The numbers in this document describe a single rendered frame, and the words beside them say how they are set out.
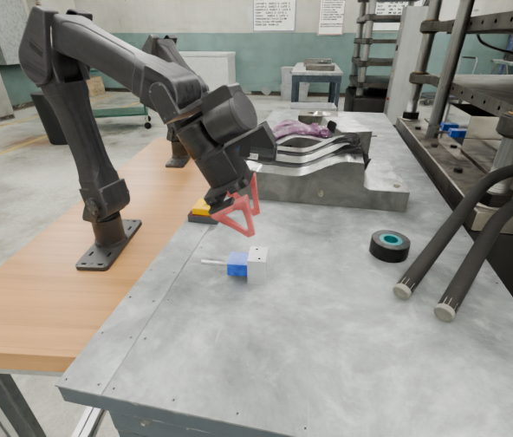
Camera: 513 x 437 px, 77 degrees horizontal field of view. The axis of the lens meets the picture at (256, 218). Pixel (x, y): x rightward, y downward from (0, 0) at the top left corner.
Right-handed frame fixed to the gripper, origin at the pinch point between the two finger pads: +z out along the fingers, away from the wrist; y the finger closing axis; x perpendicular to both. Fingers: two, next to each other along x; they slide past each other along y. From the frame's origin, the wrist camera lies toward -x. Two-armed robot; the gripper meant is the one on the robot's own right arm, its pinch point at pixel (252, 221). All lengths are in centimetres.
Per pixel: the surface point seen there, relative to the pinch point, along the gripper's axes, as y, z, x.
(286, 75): 696, 26, 38
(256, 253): 0.1, 6.5, 3.0
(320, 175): 33.2, 10.2, -10.5
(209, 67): 680, -68, 170
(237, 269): -2.1, 6.9, 7.1
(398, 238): 12.2, 23.0, -21.9
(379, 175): 43, 22, -25
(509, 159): 41, 32, -56
